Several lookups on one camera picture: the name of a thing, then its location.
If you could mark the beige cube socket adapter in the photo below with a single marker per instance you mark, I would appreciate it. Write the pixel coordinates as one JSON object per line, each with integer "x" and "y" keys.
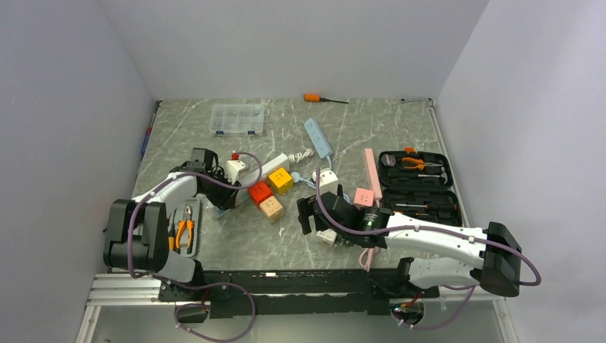
{"x": 272, "y": 209}

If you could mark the red cube socket adapter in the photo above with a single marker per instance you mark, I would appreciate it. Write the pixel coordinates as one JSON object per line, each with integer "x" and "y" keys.
{"x": 259, "y": 192}

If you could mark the light blue power strip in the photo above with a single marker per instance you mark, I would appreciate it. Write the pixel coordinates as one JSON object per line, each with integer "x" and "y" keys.
{"x": 318, "y": 139}

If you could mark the grey tool tray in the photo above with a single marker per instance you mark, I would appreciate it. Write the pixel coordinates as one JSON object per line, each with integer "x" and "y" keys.
{"x": 191, "y": 209}

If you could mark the orange pliers in tray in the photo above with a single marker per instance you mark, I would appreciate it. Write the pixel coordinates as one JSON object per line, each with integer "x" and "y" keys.
{"x": 185, "y": 235}

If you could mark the pink cube socket adapter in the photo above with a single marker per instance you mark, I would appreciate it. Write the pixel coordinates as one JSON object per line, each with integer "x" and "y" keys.
{"x": 363, "y": 198}

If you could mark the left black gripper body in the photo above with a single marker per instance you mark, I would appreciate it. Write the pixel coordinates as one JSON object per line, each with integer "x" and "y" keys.
{"x": 219, "y": 194}

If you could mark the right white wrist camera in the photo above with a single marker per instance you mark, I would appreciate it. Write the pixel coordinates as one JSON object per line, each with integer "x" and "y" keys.
{"x": 328, "y": 181}

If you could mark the orange handled screwdriver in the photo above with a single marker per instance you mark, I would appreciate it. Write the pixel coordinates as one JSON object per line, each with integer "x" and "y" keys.
{"x": 314, "y": 98}

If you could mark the black tool case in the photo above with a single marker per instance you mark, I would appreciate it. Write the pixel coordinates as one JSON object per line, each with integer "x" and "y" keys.
{"x": 422, "y": 196}

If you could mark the white cube socket adapter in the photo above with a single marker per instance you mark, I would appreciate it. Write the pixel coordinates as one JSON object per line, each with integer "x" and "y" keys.
{"x": 327, "y": 237}

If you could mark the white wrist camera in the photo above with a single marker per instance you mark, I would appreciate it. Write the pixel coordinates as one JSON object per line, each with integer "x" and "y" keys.
{"x": 235, "y": 168}
{"x": 328, "y": 181}

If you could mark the yellow cube socket adapter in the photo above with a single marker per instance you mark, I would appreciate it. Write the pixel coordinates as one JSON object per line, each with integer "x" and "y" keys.
{"x": 281, "y": 181}

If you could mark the blue red pen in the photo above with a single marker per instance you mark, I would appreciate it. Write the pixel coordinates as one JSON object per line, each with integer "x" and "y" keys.
{"x": 147, "y": 136}

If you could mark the white power strip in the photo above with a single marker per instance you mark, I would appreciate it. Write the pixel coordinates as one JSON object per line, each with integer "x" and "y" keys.
{"x": 257, "y": 175}

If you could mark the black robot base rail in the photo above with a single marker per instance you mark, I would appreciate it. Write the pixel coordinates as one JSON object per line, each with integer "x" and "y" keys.
{"x": 308, "y": 291}

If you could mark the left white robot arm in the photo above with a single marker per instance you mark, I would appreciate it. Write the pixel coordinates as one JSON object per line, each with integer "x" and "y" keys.
{"x": 137, "y": 233}

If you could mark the clear plastic organizer box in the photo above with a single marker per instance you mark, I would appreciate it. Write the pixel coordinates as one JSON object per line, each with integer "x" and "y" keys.
{"x": 237, "y": 120}

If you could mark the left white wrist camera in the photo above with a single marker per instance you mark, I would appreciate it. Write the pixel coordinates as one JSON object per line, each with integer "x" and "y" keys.
{"x": 235, "y": 168}

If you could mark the orange pliers in case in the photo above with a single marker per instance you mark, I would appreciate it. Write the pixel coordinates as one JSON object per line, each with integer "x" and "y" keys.
{"x": 412, "y": 164}

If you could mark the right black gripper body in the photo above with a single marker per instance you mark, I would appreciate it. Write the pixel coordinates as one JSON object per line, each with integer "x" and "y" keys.
{"x": 306, "y": 209}

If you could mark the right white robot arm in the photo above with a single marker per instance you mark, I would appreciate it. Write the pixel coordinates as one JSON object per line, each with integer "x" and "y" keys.
{"x": 490, "y": 258}

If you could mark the pink power strip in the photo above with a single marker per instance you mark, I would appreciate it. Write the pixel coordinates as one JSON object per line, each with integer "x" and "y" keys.
{"x": 372, "y": 174}

